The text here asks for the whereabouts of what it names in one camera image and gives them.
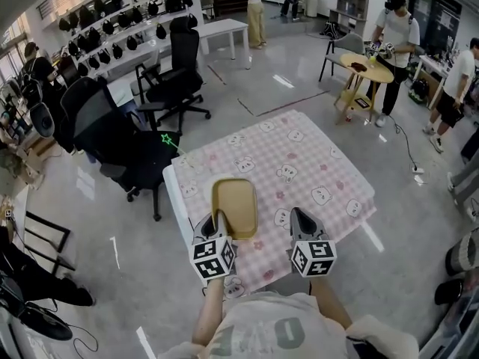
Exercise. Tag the rows of black bags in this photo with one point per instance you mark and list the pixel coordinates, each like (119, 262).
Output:
(108, 24)

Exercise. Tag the white wicker basket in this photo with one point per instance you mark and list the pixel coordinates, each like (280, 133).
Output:
(462, 254)

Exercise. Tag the person's left forearm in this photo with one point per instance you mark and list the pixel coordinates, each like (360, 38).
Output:
(209, 312)

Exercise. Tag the black mesh office chair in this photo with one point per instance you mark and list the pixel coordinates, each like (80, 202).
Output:
(112, 140)

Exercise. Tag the person's right forearm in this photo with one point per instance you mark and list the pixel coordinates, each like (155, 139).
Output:
(329, 305)

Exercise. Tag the black round equipment base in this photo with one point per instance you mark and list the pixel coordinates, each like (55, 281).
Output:
(48, 324)

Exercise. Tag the black metal frame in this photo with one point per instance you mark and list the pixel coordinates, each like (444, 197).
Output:
(35, 217)

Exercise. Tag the yellow plastic tray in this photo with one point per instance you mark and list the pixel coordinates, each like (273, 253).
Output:
(235, 208)

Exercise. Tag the white shelf unit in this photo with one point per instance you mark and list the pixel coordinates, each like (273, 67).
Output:
(348, 13)

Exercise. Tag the white floor power strip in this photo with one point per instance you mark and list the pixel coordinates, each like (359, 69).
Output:
(418, 169)

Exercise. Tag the white desk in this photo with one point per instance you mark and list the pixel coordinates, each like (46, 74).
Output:
(430, 64)

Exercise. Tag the yellow round table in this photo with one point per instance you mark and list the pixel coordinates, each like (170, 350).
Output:
(368, 71)

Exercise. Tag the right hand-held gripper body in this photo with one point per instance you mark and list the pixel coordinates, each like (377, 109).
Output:
(314, 258)

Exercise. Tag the green star stick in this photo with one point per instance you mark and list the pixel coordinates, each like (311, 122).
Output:
(166, 139)

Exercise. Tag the clear glass cup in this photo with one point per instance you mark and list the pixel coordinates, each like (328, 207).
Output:
(194, 163)

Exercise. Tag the black tablet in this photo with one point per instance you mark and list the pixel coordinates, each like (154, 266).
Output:
(361, 102)

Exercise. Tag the white wall shelf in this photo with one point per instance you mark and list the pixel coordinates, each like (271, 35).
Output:
(149, 52)

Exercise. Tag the black high-backed office chair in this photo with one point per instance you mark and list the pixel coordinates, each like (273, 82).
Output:
(183, 73)

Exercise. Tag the white bench table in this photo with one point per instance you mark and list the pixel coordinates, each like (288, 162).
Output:
(224, 26)

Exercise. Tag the white trash bin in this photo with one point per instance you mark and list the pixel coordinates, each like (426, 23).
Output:
(311, 5)

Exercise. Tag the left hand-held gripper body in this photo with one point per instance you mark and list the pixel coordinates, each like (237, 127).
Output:
(213, 260)

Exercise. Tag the pink checked bear tablecloth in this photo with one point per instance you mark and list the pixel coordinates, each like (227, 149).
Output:
(299, 163)

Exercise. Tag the grey chair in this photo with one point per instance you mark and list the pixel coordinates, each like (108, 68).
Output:
(348, 45)

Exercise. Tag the person's grey t-shirt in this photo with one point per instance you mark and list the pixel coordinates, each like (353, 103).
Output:
(269, 331)

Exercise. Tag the dark cloth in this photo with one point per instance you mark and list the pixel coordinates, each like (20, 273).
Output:
(358, 66)

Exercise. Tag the black hat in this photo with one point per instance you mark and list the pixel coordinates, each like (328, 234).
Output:
(449, 292)

